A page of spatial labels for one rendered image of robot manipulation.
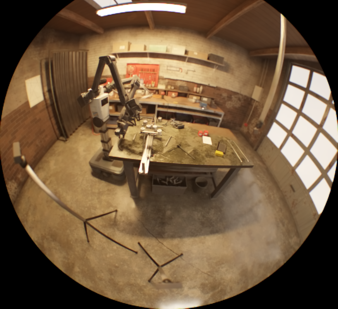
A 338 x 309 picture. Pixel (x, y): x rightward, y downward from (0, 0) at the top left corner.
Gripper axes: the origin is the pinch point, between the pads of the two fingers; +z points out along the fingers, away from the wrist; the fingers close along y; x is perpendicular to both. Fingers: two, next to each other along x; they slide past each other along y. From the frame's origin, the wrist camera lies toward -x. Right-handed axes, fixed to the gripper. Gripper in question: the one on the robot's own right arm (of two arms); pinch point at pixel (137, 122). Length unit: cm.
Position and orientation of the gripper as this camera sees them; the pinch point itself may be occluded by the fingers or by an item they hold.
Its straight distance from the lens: 107.7
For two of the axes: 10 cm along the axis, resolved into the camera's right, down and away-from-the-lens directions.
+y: 1.2, -5.7, 8.1
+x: -9.2, 2.5, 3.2
